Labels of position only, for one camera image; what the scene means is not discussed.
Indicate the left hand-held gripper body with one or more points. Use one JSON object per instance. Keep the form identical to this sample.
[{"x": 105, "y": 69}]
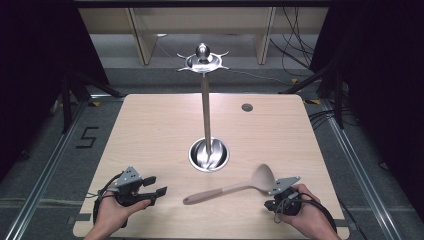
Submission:
[{"x": 128, "y": 186}]

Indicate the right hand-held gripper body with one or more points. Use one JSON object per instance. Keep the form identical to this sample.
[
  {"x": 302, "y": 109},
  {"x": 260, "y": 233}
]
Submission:
[{"x": 283, "y": 196}]

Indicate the beige silicone spatula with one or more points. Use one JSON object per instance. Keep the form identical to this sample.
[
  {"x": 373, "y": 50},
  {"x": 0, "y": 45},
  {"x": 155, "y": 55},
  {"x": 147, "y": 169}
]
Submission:
[{"x": 233, "y": 188}]

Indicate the steel utensil rack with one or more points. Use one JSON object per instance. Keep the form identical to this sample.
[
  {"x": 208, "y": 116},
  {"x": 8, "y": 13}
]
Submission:
[{"x": 207, "y": 110}]

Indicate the person's left hand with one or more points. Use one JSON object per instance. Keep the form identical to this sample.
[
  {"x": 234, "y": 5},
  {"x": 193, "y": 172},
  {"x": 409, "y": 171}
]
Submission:
[{"x": 115, "y": 210}]

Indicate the person's right hand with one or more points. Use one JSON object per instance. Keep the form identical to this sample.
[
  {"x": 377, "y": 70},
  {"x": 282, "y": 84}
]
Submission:
[{"x": 308, "y": 213}]

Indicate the light wooden shelf unit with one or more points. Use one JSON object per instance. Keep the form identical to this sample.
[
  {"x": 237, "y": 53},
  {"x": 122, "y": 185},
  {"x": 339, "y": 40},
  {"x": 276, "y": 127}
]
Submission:
[{"x": 200, "y": 30}]

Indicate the aluminium floor rail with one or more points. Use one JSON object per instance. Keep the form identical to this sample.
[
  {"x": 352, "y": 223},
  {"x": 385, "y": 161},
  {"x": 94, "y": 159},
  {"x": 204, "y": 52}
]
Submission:
[
  {"x": 43, "y": 173},
  {"x": 360, "y": 166}
]

